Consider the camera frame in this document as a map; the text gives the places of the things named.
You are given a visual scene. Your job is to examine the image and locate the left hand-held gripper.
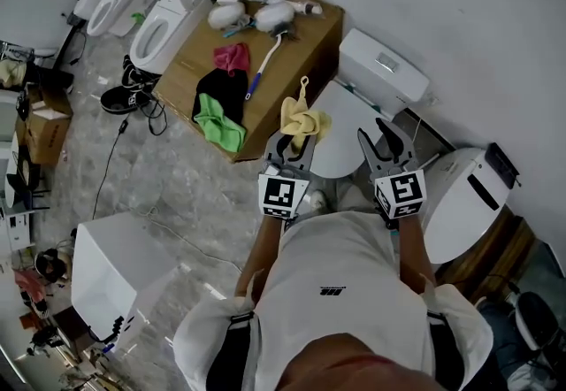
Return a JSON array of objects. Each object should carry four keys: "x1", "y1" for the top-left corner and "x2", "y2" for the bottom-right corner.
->
[{"x1": 258, "y1": 131, "x2": 317, "y2": 220}]

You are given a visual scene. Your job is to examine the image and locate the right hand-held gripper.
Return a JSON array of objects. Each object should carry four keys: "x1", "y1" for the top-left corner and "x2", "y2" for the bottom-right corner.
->
[{"x1": 356, "y1": 116, "x2": 428, "y2": 220}]

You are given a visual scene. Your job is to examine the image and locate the yellow cleaning cloth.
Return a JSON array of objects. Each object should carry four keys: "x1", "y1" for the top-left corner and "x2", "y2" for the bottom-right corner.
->
[{"x1": 280, "y1": 75, "x2": 333, "y2": 148}]

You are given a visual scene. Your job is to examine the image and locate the white toilet lid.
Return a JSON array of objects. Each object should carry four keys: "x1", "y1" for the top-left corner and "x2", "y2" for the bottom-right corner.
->
[{"x1": 307, "y1": 80, "x2": 393, "y2": 180}]

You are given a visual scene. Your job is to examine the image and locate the person's right forearm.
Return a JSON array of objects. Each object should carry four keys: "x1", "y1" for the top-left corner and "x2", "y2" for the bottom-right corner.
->
[{"x1": 397, "y1": 216, "x2": 437, "y2": 285}]

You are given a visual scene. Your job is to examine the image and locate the person's left forearm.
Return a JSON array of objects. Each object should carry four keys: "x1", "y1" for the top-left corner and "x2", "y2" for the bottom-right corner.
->
[{"x1": 233, "y1": 216, "x2": 285, "y2": 300}]

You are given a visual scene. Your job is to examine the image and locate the white toilet with square tank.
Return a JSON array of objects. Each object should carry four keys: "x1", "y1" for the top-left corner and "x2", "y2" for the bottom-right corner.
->
[{"x1": 307, "y1": 27, "x2": 432, "y2": 180}]

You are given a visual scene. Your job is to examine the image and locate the white smart toilet black panel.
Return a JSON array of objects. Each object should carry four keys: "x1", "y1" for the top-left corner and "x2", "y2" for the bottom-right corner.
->
[{"x1": 422, "y1": 146, "x2": 514, "y2": 265}]

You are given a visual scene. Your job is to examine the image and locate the person's white shoe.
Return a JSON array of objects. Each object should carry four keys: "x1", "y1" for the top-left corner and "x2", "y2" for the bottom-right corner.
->
[{"x1": 309, "y1": 188, "x2": 330, "y2": 214}]

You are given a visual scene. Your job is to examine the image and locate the person's grey trousers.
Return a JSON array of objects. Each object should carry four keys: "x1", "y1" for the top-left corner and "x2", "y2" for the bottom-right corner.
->
[{"x1": 334, "y1": 183, "x2": 378, "y2": 214}]

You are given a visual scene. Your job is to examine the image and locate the green cloth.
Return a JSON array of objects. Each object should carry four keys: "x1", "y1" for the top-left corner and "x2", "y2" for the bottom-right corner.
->
[{"x1": 193, "y1": 92, "x2": 249, "y2": 154}]

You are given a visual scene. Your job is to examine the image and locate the large cardboard box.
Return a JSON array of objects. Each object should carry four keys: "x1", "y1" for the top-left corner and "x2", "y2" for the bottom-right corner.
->
[{"x1": 152, "y1": 0, "x2": 346, "y2": 165}]

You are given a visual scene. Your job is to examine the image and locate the black cloth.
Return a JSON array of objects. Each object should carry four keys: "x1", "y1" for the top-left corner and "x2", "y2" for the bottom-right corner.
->
[{"x1": 191, "y1": 68, "x2": 250, "y2": 127}]

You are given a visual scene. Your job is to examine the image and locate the red cloth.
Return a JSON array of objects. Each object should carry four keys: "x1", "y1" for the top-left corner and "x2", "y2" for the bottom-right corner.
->
[{"x1": 213, "y1": 42, "x2": 252, "y2": 78}]

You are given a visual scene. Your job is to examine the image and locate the person's white shirt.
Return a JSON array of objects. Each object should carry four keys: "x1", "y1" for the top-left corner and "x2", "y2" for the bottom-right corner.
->
[{"x1": 172, "y1": 210, "x2": 494, "y2": 391}]

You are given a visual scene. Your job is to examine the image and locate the white round scrubber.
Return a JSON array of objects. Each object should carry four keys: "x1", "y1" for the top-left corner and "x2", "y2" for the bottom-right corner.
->
[
  {"x1": 254, "y1": 3, "x2": 295, "y2": 34},
  {"x1": 207, "y1": 1, "x2": 247, "y2": 30}
]

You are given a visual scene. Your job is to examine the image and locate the wooden platform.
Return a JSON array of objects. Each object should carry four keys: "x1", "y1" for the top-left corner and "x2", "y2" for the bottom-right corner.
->
[{"x1": 435, "y1": 203, "x2": 539, "y2": 307}]

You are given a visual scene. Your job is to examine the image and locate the white rectangular basin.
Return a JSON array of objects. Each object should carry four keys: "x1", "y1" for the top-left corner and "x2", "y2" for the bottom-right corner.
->
[{"x1": 70, "y1": 211, "x2": 179, "y2": 351}]

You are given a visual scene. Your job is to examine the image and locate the grey bucket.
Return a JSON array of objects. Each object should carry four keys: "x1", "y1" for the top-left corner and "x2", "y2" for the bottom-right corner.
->
[{"x1": 515, "y1": 291, "x2": 566, "y2": 353}]

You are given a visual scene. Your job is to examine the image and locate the small cardboard box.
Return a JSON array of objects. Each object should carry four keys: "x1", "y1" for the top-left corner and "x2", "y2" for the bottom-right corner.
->
[{"x1": 15, "y1": 90, "x2": 74, "y2": 167}]

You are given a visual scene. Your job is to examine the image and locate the white toilet brush blue handle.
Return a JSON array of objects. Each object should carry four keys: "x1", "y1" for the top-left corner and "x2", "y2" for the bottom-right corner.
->
[{"x1": 244, "y1": 21, "x2": 300, "y2": 103}]

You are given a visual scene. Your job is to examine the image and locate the black floor cable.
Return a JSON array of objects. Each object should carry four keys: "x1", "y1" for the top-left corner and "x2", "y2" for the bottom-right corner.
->
[{"x1": 90, "y1": 113, "x2": 133, "y2": 220}]

